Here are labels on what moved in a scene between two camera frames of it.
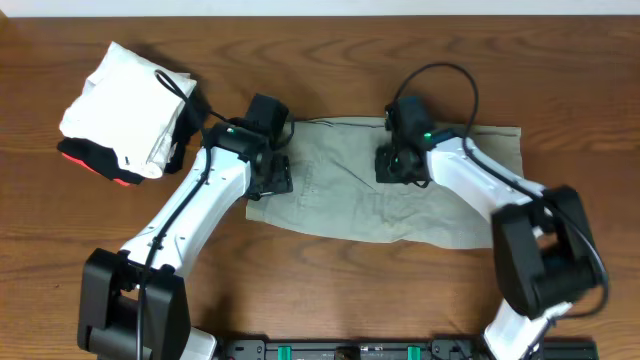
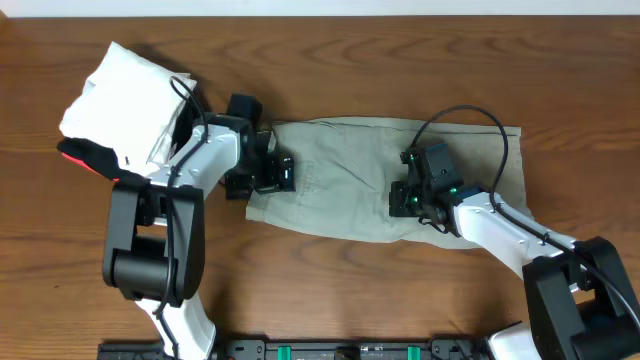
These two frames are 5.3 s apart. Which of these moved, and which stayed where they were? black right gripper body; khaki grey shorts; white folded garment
Moved: black right gripper body
Stayed: khaki grey shorts; white folded garment
